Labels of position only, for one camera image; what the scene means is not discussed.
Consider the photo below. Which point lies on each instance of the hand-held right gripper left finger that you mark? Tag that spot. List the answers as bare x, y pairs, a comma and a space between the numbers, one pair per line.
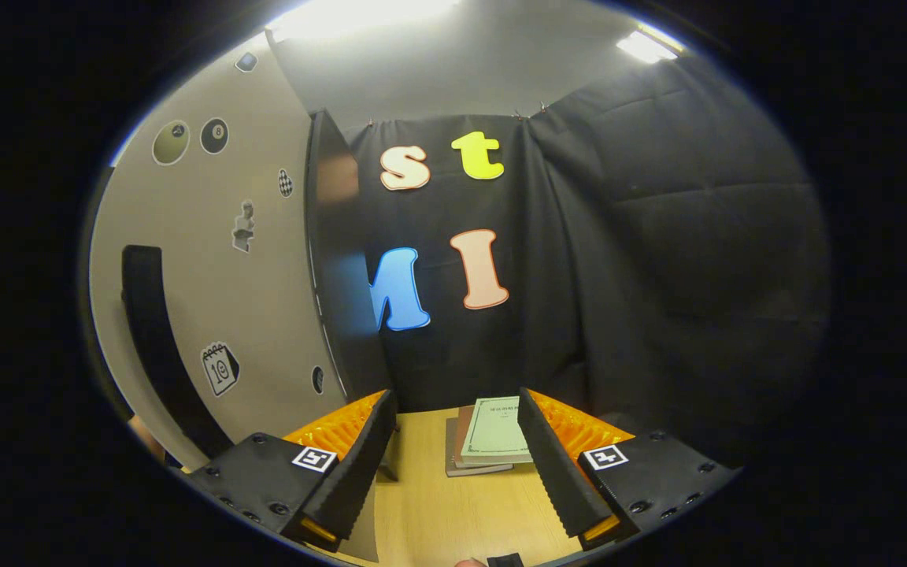
363, 472

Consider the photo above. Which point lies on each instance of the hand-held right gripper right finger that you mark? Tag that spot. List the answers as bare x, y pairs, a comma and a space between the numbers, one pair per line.
552, 472

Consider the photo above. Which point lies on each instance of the grey cabinet door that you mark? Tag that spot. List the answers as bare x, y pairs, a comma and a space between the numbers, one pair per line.
257, 299

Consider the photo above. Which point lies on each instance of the pale green book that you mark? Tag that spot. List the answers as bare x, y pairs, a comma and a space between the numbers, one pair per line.
497, 433

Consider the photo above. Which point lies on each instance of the grey book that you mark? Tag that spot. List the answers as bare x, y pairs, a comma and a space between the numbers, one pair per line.
453, 465

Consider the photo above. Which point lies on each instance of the brown book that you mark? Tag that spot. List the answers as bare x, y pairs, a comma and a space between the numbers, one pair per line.
463, 441

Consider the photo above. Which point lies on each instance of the black backdrop cloth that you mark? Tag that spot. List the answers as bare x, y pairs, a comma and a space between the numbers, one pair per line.
658, 276

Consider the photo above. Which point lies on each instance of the narrow ceiling light panel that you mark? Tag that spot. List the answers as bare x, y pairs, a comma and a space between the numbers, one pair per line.
646, 46

